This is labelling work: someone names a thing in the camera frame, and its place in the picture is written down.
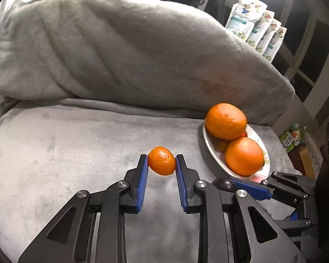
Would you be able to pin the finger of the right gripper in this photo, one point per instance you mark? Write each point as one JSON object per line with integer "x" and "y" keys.
{"x": 293, "y": 217}
{"x": 258, "y": 191}

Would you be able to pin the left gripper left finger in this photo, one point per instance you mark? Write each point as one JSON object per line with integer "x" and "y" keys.
{"x": 133, "y": 199}

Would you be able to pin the white refill pouch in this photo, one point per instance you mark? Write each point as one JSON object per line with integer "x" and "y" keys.
{"x": 273, "y": 27}
{"x": 243, "y": 17}
{"x": 275, "y": 44}
{"x": 260, "y": 28}

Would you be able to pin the small orange kumquat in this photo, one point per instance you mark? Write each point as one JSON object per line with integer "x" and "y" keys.
{"x": 161, "y": 161}

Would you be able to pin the grey back cushion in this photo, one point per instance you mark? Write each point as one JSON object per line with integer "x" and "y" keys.
{"x": 143, "y": 53}

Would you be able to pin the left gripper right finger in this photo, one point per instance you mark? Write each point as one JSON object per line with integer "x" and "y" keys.
{"x": 190, "y": 186}

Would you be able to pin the large smooth orange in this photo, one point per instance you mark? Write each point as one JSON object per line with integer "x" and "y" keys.
{"x": 244, "y": 156}

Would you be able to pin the dark grape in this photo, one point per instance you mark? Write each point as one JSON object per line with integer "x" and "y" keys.
{"x": 224, "y": 184}

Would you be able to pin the green snack packet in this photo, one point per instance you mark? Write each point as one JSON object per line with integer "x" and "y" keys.
{"x": 291, "y": 138}

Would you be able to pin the rough-skinned orange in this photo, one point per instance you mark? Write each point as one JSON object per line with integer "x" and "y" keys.
{"x": 225, "y": 121}

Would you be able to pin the floral white plate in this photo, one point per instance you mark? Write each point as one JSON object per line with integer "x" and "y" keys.
{"x": 217, "y": 149}

